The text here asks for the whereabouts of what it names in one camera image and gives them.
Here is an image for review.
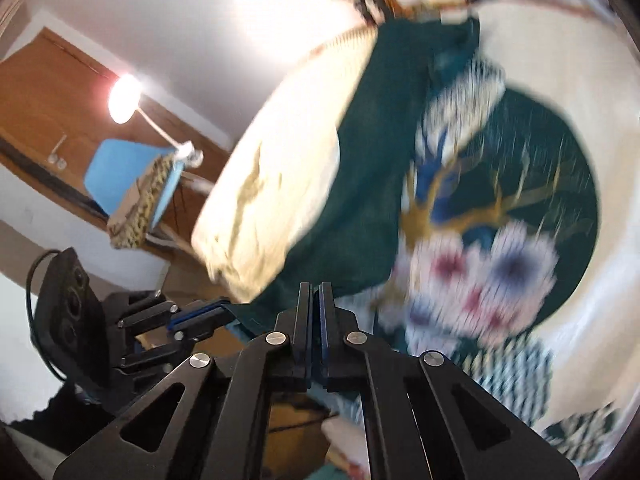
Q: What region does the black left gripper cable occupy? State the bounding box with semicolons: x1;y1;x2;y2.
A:
26;250;68;383

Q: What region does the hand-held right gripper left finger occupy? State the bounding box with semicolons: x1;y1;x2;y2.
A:
52;282;315;480

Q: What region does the dark cloth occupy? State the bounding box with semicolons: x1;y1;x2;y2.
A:
0;385;118;463

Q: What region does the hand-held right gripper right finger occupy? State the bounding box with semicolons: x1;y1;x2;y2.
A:
314;282;581;480

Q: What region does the leopard print cloth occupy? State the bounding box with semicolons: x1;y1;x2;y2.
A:
107;154;177;251

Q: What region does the wooden wardrobe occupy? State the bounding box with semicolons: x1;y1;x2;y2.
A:
0;26;232;262

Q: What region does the blue chair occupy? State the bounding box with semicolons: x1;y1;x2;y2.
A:
82;138;192;242

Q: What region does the cream striped bed sheet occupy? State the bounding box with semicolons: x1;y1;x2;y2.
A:
191;25;378;306

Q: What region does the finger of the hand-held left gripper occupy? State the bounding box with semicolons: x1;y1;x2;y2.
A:
117;313;229;369
119;296;232;334

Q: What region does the green and white printed cloth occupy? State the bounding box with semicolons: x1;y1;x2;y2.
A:
225;7;638;461

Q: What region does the white lit lamp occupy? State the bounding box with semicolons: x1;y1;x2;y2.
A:
107;73;204;169

